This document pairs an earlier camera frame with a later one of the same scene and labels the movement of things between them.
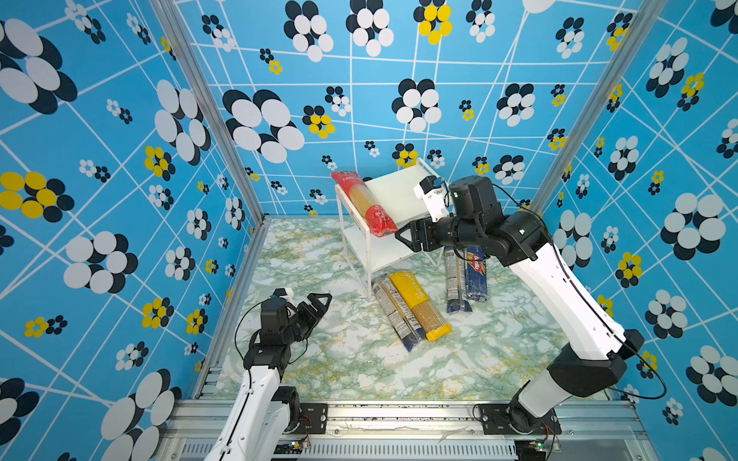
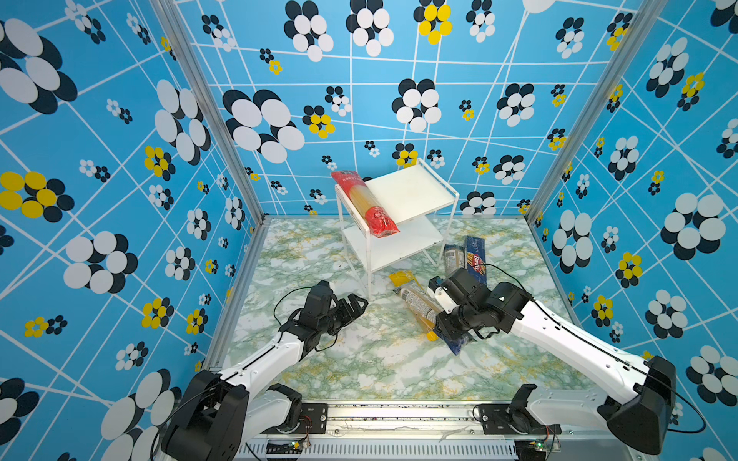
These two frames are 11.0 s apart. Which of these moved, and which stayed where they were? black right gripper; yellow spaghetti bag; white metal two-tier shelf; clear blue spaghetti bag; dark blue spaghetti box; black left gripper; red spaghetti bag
Moved: clear blue spaghetti bag; black right gripper; black left gripper
Stayed: dark blue spaghetti box; red spaghetti bag; yellow spaghetti bag; white metal two-tier shelf
